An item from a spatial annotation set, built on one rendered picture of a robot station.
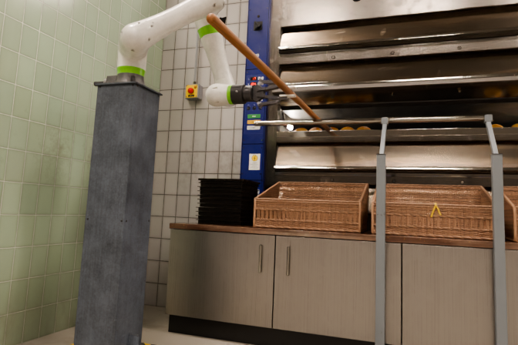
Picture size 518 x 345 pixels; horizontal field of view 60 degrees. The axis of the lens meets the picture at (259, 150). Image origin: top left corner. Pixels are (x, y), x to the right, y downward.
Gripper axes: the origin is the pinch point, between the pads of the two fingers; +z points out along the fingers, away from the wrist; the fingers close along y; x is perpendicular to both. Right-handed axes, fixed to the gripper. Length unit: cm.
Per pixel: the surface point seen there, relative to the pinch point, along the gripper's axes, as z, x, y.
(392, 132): 41, -86, 3
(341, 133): 10, -86, 3
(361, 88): 23, -72, -21
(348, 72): 14, -86, -35
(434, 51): 64, -85, -45
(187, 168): -95, -86, 26
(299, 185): -14, -82, 36
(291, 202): -6, -36, 48
